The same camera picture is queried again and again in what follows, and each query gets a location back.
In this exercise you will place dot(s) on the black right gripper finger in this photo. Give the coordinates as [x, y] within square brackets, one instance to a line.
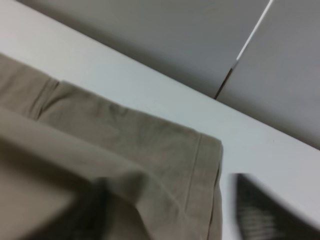
[258, 216]

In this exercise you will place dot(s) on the khaki shorts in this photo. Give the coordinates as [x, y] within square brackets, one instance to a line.
[76, 166]

